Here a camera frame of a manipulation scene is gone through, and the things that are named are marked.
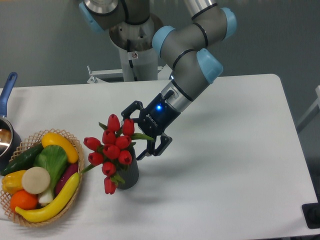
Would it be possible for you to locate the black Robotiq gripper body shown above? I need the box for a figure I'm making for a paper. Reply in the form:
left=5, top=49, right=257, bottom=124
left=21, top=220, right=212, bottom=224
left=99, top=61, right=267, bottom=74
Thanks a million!
left=138, top=93, right=181, bottom=138

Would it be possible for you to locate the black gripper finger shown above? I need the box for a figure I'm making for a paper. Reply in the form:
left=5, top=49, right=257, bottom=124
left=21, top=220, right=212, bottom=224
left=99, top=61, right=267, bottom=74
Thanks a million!
left=136, top=133, right=173, bottom=161
left=121, top=100, right=144, bottom=125

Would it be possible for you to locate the red tulip bouquet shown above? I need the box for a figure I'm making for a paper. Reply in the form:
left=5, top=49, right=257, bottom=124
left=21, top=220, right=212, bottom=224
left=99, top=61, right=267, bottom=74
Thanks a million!
left=82, top=114, right=153, bottom=195

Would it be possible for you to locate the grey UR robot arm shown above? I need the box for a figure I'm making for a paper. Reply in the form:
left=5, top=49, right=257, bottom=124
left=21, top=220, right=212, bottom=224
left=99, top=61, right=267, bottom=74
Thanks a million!
left=79, top=0, right=237, bottom=157

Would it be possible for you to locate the dark grey ribbed vase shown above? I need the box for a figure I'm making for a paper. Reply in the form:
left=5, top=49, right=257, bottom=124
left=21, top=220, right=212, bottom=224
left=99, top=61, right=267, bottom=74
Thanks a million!
left=117, top=148, right=139, bottom=190

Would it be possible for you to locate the purple sweet potato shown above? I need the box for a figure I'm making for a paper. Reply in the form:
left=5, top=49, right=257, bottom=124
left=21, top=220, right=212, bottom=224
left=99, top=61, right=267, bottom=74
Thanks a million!
left=54, top=163, right=79, bottom=196

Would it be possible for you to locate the yellow squash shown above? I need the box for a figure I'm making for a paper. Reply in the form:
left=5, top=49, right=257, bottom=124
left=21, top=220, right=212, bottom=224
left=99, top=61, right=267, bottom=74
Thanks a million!
left=41, top=132, right=79, bottom=164

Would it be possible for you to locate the green bok choy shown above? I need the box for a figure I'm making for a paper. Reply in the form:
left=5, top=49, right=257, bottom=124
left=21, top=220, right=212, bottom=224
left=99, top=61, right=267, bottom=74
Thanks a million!
left=33, top=145, right=68, bottom=206

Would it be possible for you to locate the green cucumber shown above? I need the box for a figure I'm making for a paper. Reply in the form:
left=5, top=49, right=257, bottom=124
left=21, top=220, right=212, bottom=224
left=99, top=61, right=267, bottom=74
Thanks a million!
left=0, top=143, right=44, bottom=176

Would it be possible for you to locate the woven wicker basket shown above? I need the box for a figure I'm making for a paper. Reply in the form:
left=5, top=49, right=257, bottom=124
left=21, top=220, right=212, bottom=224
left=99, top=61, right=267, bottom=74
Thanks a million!
left=0, top=128, right=85, bottom=228

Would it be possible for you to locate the yellow banana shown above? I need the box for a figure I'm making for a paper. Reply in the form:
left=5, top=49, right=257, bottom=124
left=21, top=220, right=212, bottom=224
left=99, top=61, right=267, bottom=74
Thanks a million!
left=15, top=172, right=80, bottom=223

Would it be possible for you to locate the yellow bell pepper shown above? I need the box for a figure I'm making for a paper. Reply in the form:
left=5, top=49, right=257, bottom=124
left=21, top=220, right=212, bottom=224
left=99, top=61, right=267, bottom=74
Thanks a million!
left=1, top=170, right=26, bottom=195

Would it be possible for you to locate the orange fruit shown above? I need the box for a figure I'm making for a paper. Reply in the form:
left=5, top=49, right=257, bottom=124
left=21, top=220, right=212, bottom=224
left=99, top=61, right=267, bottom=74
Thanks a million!
left=10, top=190, right=38, bottom=213

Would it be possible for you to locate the black box at table edge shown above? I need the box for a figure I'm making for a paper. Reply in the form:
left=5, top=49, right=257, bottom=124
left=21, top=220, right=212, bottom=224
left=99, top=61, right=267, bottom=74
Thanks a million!
left=301, top=202, right=320, bottom=229

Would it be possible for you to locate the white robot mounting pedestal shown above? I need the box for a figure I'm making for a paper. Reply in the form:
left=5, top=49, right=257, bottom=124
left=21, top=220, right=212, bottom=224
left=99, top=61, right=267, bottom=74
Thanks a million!
left=87, top=13, right=163, bottom=84

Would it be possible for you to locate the blue handled saucepan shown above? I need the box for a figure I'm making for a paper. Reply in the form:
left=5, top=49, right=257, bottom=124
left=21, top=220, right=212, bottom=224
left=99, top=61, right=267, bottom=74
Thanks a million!
left=0, top=72, right=21, bottom=171

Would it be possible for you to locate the white frame at right edge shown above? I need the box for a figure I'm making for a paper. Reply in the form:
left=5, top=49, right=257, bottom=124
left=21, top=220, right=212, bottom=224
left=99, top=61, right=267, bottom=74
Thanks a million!
left=296, top=85, right=320, bottom=134

